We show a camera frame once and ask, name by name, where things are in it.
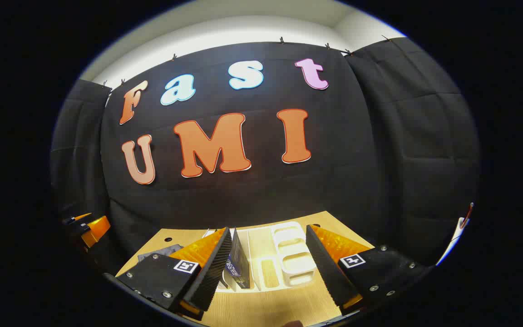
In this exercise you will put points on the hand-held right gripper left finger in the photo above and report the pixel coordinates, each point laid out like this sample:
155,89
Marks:
214,268

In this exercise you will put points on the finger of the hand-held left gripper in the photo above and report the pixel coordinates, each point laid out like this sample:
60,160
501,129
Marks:
71,220
98,227

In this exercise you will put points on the white and red equipment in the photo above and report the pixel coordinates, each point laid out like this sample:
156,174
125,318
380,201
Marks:
459,225

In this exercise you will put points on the black schoolbag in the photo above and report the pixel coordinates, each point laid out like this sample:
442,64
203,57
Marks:
159,253

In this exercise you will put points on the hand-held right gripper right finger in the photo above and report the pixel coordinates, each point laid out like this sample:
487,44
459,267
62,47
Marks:
323,265

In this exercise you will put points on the white plastic bookshelf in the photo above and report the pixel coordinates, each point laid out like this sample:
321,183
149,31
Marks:
293,254

